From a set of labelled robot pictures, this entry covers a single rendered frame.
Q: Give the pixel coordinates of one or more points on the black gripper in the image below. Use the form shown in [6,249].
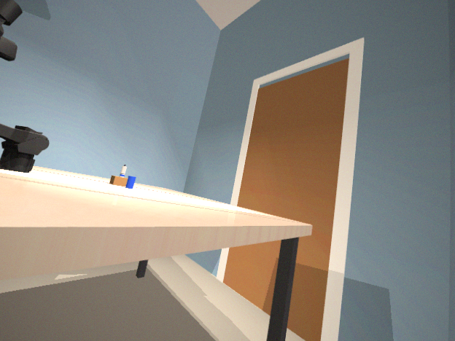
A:
[8,49]

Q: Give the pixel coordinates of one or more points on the tan square block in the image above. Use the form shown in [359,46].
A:
[119,181]

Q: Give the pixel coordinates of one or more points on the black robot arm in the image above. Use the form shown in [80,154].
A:
[21,143]

